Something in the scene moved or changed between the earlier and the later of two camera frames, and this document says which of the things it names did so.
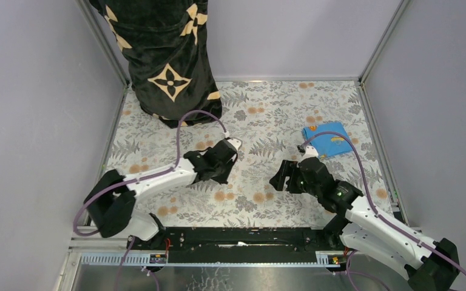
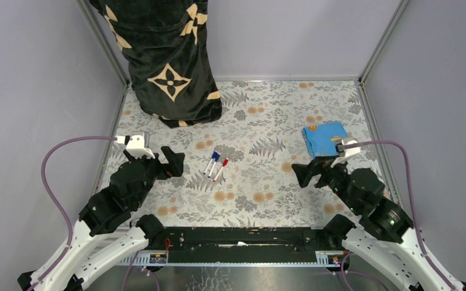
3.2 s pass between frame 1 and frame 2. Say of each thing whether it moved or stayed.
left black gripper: moved
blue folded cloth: stayed
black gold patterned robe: stayed
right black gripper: moved
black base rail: stayed
